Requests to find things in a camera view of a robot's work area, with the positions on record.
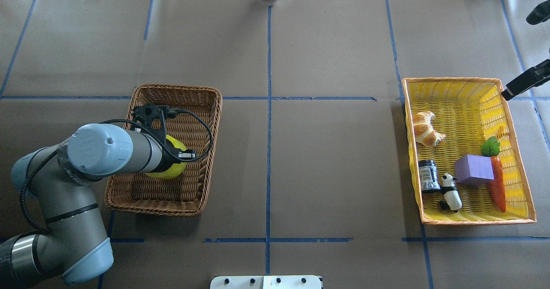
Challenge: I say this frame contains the brown wicker basket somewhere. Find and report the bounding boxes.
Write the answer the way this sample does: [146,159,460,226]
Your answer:
[104,83,223,217]

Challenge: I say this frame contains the croissant toy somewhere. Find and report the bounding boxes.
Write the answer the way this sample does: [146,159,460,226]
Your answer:
[412,111,446,147]

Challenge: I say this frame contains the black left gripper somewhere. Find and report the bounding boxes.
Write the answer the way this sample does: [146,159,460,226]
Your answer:
[159,141,197,173]

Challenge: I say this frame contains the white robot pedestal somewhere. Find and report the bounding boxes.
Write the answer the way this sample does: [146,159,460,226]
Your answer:
[210,275,324,289]

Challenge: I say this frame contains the small dark can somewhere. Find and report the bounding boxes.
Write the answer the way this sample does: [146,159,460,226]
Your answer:
[418,160,441,193]

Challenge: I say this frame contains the yellow plastic basket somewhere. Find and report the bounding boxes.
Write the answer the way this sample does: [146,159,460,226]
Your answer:
[401,77,537,225]

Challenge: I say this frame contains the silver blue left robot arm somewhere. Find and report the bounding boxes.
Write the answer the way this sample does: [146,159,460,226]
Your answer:
[1,119,201,289]

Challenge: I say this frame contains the toy carrot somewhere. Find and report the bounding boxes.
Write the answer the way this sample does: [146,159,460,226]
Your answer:
[480,136,507,212]

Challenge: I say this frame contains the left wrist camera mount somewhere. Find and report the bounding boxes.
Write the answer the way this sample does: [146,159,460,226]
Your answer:
[130,103,180,142]

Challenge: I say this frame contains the panda figurine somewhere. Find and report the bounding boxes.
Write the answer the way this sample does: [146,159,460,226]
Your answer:
[439,172,462,213]

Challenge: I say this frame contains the purple foam block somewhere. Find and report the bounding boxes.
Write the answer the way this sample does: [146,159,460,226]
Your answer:
[454,154,495,186]

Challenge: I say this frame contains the yellow tape roll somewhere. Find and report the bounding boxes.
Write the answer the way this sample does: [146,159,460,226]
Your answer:
[145,135,187,180]

